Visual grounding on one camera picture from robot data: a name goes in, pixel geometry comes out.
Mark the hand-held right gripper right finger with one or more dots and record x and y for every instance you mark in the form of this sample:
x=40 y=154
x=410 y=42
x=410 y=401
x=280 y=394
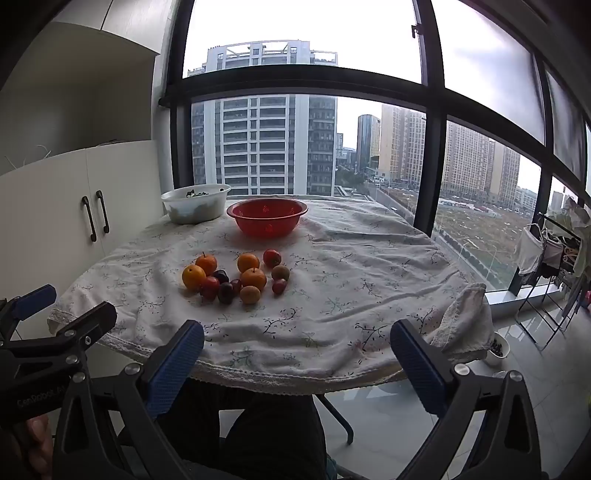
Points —
x=418 y=369

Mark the white floor cabinet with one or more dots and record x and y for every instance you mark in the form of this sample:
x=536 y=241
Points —
x=129 y=194

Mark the black window frame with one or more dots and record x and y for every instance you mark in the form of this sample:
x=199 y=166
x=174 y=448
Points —
x=295 y=76

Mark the black clothes drying rack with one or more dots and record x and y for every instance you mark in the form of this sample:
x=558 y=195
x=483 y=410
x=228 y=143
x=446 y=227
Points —
x=549 y=304

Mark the white upper cabinet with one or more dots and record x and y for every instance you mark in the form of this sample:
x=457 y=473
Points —
x=129 y=23

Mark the white floor pot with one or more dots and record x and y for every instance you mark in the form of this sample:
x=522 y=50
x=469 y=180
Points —
x=502 y=357

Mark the person's left hand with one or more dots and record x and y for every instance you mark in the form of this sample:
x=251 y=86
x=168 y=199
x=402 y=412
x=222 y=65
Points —
x=39 y=438

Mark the red colander bowl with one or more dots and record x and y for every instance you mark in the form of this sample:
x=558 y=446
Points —
x=267 y=219

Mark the brown kiwi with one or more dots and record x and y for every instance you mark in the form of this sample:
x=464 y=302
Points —
x=280 y=273

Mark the red round fruit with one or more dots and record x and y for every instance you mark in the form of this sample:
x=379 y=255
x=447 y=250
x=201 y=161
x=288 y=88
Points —
x=209 y=287

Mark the white plastic bowl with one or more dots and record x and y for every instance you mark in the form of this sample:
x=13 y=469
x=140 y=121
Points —
x=194 y=210

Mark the dark red cherry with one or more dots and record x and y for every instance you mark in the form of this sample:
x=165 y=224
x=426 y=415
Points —
x=236 y=286
x=220 y=276
x=226 y=292

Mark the red grape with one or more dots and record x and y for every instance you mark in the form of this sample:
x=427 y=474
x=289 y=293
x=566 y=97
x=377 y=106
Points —
x=279 y=286

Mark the black table leg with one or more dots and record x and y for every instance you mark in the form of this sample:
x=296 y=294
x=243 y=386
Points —
x=339 y=415

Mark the smooth orange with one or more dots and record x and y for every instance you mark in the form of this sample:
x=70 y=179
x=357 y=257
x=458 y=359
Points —
x=194 y=278
x=248 y=262

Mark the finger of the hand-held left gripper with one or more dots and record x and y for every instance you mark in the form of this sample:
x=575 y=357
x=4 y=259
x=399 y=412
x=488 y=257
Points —
x=34 y=297
x=87 y=321

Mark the white hanging garment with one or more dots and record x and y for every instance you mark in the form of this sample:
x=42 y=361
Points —
x=528 y=251

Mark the pale green hanging garment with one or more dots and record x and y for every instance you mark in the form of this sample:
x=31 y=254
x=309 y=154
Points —
x=579 y=217

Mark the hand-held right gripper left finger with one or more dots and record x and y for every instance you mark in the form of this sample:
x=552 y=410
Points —
x=175 y=369

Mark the floral white tablecloth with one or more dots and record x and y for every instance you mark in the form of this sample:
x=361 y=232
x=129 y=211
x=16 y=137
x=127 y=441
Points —
x=346 y=286

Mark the dark green vegetable scraps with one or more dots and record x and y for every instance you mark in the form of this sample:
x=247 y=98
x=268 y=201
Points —
x=196 y=192

